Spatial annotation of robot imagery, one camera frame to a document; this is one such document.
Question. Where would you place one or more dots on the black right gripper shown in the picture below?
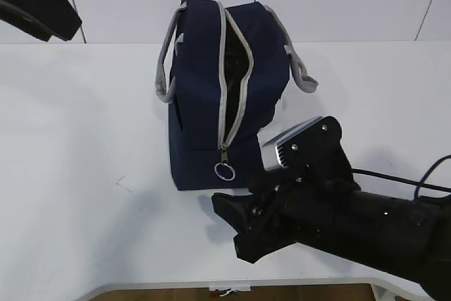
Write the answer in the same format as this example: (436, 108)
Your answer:
(288, 204)

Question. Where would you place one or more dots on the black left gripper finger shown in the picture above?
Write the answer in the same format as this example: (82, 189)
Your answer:
(42, 19)

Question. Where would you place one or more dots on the navy and white lunch bag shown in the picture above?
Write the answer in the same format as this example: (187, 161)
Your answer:
(221, 71)

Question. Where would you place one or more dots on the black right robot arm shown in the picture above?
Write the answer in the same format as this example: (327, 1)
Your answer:
(408, 238)

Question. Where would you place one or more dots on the white tag under table edge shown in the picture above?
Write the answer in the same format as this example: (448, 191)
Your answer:
(228, 288)

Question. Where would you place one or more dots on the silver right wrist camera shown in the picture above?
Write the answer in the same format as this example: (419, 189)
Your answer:
(272, 151)

